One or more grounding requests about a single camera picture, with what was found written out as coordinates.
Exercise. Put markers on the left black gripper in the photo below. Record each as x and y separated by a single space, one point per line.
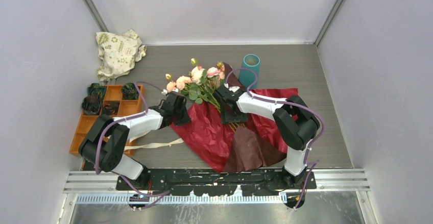
185 119

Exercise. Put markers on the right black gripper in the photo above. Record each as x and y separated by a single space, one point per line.
226 117

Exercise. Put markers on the dark red wrapping paper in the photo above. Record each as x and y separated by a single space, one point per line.
237 146

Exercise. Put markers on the pink flower bouquet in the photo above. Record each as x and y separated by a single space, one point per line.
199 87

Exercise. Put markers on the cream printed ribbon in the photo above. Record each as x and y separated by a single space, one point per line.
154 145

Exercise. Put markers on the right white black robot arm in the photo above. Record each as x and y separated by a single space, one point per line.
297 124

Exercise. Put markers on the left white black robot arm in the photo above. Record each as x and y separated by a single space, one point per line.
105 142

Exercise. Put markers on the teal cylindrical vase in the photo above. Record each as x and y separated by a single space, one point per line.
249 73

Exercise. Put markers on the orange compartment tray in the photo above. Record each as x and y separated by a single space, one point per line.
113 94

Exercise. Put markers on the dark rolled item top-right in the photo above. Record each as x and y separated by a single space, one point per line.
130 91

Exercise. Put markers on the cream printed cloth bag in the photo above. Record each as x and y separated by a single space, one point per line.
118 53

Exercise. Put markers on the dark rolled item top-left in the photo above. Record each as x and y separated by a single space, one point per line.
97 89

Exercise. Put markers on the dark rolled item left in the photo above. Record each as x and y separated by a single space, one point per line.
91 105

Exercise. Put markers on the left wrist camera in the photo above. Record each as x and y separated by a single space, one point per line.
167 92

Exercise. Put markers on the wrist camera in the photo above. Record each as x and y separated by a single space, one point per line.
234 89
167 92

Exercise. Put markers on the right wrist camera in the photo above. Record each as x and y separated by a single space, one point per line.
234 89

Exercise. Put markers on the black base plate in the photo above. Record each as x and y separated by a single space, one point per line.
183 182

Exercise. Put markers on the aluminium rail frame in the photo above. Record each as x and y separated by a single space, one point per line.
108 188

